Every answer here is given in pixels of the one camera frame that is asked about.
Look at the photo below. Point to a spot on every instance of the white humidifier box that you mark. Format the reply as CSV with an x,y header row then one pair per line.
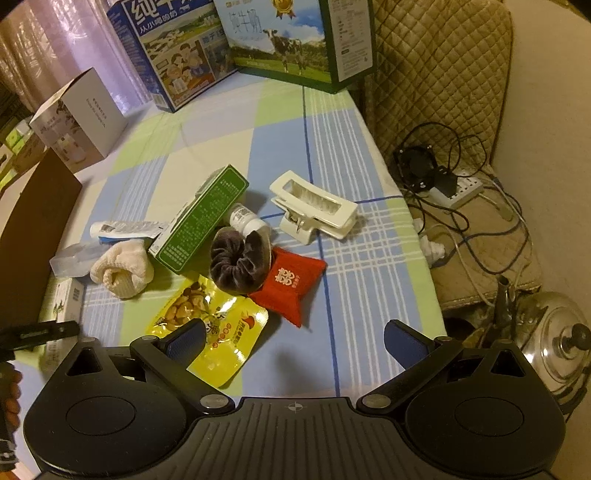
x,y
80,122

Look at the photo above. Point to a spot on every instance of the person's left hand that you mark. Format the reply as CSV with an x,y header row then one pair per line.
x,y
10,395

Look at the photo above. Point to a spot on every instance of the crumpled white tissue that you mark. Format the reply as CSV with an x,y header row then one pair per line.
x,y
433,251

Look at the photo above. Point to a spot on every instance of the pink lace curtain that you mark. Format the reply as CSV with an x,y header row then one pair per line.
x,y
44,44

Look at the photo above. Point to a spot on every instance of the blue milk carton box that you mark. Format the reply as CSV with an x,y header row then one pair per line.
x,y
178,48

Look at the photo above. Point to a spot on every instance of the rolled cream sock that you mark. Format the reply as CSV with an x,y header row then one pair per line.
x,y
124,269

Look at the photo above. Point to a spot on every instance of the yellow snack packet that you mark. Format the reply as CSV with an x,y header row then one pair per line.
x,y
232,324

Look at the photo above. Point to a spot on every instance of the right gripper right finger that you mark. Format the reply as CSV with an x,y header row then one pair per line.
x,y
422,359

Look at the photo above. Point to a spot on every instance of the dark velvet scrunchie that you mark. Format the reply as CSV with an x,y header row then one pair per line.
x,y
239,265

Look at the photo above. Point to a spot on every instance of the black power adapter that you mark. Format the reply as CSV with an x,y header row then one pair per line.
x,y
446,181

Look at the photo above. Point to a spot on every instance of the small white green medicine box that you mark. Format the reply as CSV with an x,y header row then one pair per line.
x,y
66,307

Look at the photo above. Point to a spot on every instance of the cardboard box of tissues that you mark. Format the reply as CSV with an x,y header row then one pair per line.
x,y
20,152

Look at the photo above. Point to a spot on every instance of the long green carton box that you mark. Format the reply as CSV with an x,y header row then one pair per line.
x,y
175,246

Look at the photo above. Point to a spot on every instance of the white plastic hair claw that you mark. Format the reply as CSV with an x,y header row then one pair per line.
x,y
309,209

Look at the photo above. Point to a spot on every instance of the red embroidered sachet pouch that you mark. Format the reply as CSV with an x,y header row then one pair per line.
x,y
290,279

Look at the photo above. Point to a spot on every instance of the green cow milk carton box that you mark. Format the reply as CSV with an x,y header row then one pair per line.
x,y
320,44

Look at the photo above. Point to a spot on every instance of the clear plastic case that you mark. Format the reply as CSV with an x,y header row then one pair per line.
x,y
76,260

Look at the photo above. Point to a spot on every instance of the small white pill bottle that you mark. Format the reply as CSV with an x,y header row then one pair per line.
x,y
244,221

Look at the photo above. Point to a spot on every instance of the brown white storage box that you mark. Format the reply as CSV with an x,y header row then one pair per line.
x,y
35,209

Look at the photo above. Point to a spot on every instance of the checked blue green bedsheet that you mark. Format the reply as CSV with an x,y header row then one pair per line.
x,y
284,249

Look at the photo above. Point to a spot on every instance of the white power strip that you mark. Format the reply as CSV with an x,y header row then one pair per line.
x,y
467,189

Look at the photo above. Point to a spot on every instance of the stainless steel kettle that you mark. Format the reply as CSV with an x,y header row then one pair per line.
x,y
553,334

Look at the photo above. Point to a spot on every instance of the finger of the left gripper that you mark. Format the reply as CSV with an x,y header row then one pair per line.
x,y
26,337

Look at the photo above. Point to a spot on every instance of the white blue toothpaste tube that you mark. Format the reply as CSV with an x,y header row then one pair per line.
x,y
109,232

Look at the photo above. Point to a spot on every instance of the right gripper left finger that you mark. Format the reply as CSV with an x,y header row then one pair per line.
x,y
168,358

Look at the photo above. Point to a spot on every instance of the quilted beige chair cushion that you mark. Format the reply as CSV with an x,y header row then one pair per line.
x,y
442,75

